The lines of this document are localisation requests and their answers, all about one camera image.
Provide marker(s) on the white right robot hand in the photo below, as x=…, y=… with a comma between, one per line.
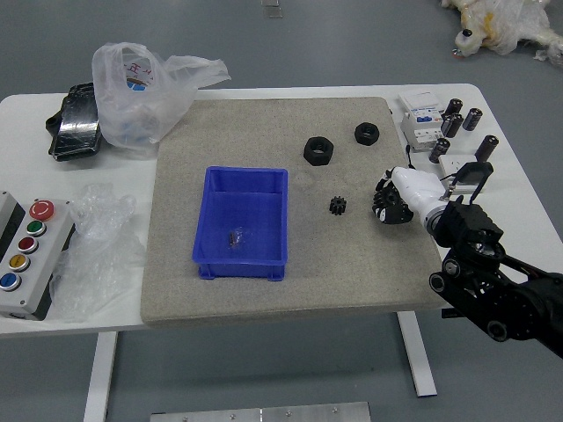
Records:
x=418, y=186

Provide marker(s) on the big black gear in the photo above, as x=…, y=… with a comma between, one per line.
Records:
x=389, y=200

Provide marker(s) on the small black gear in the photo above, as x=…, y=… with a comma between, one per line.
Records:
x=338, y=205

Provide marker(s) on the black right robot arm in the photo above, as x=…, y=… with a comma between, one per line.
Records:
x=470, y=220

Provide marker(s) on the small black hex nut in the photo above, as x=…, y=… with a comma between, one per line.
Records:
x=367, y=140

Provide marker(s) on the big black hex nut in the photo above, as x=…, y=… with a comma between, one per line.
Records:
x=317, y=159

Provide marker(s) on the blue plastic box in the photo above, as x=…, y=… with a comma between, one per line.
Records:
x=246, y=211

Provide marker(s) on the grey push-button control box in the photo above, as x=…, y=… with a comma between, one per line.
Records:
x=31, y=290

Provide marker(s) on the black cylindrical capacitor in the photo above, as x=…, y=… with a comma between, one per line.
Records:
x=452, y=124
x=440, y=149
x=486, y=147
x=453, y=109
x=473, y=118

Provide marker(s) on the white circuit breaker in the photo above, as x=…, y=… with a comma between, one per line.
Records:
x=418, y=127

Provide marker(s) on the grey-brown table mat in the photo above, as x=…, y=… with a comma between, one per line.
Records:
x=352, y=264

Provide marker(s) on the black table control strip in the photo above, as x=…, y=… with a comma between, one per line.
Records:
x=449, y=313

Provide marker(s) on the white table leg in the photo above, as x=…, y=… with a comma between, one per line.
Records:
x=99, y=373
x=415, y=351

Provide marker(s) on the plastic-wrapped plush toy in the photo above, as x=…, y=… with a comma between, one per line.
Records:
x=506, y=22

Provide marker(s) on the small clear screw bag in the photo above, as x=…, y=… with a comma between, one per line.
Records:
x=232, y=237

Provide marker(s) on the small metal floor plate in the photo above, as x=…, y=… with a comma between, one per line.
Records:
x=271, y=9

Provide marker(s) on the white plastic shopping bag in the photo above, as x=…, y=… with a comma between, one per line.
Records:
x=132, y=123

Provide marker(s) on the clear crumpled plastic wrap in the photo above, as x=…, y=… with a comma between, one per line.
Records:
x=101, y=246

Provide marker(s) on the black wrapped plastic tray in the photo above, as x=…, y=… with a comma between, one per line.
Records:
x=77, y=127

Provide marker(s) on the white wall socket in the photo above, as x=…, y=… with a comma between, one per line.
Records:
x=453, y=165

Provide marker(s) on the grey metal base plate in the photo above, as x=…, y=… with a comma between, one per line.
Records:
x=259, y=413

